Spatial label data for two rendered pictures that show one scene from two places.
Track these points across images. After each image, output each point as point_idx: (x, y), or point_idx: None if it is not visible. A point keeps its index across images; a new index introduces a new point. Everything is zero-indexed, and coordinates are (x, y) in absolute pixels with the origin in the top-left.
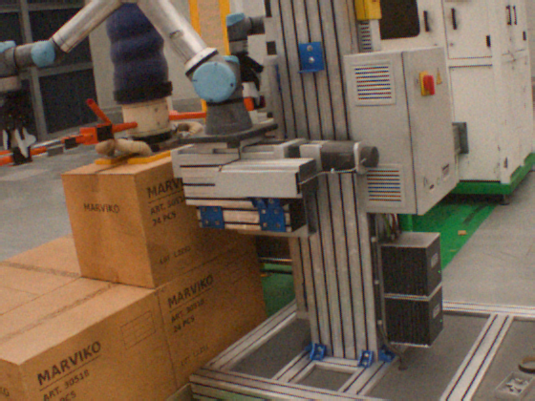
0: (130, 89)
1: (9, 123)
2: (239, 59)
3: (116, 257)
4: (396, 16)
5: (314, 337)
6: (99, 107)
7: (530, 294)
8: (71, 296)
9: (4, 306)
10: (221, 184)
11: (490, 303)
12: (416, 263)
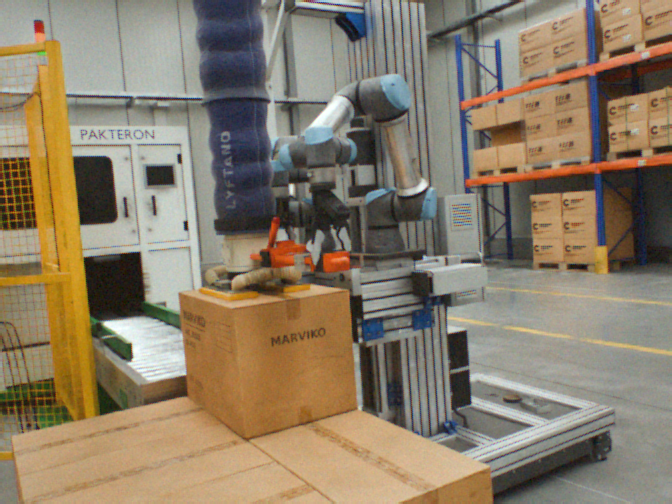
0: (269, 216)
1: (333, 221)
2: (288, 203)
3: (311, 390)
4: (92, 201)
5: (409, 427)
6: None
7: (362, 402)
8: (311, 444)
9: (276, 484)
10: (438, 285)
11: None
12: (461, 343)
